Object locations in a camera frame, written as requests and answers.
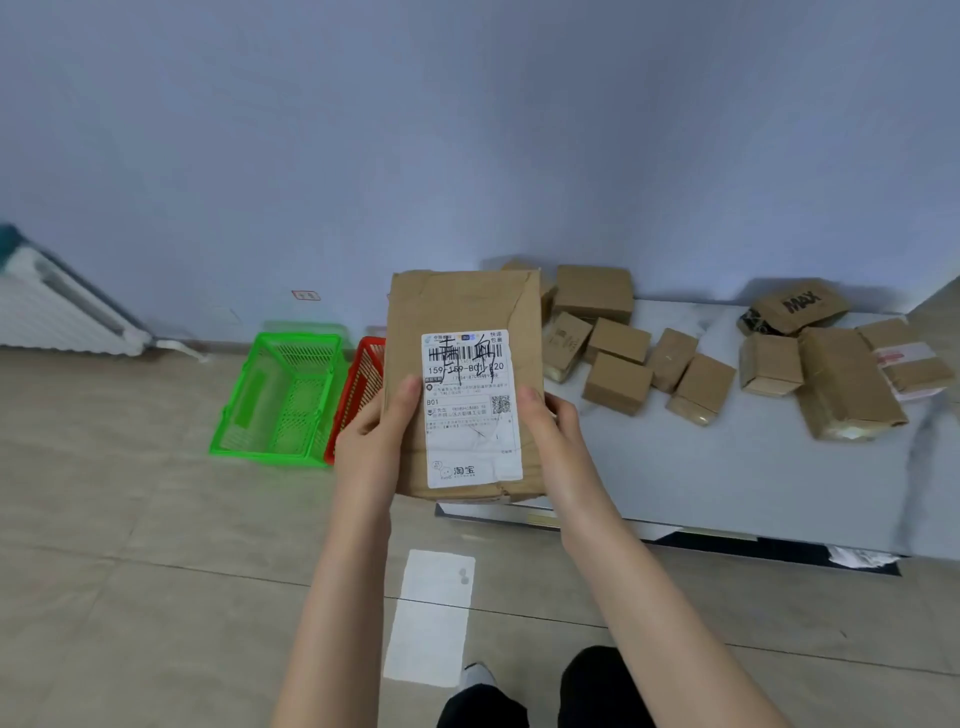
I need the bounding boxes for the person's left forearm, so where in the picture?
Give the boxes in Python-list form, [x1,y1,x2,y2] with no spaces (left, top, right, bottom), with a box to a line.
[269,498,399,728]

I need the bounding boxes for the pile of brown cardboard boxes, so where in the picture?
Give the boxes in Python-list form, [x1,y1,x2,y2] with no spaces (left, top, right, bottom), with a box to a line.
[541,263,958,444]

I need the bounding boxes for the person's left hand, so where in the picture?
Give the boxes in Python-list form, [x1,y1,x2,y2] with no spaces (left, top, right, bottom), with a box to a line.
[332,376,424,520]

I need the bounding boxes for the white radiator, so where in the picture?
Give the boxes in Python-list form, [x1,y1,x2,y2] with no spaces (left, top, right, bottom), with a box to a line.
[0,224,151,358]

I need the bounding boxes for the clear-taped cardboard box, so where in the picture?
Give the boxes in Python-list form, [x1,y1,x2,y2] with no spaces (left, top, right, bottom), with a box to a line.
[382,268,553,505]

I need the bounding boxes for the red plastic basket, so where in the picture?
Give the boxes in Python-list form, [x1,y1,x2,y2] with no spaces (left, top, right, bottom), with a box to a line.
[323,335,388,466]

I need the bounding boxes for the crumpled white paper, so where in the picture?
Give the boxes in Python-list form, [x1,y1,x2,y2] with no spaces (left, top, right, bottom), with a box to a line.
[824,545,898,570]

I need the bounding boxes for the person's black trousers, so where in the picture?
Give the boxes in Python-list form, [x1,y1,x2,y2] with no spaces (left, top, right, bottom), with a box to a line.
[438,644,654,728]

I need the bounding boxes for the person's right forearm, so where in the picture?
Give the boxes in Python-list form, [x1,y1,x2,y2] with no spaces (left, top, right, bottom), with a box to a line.
[558,513,793,728]

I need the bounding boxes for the person's right hand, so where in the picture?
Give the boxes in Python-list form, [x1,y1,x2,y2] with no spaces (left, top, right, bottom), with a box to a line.
[514,386,625,546]

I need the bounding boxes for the yellow-taped cardboard box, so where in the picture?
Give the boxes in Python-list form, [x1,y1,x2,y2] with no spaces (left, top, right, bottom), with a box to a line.
[500,258,558,324]

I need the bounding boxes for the green plastic basket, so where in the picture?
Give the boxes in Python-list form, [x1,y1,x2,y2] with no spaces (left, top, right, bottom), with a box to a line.
[208,329,348,470]

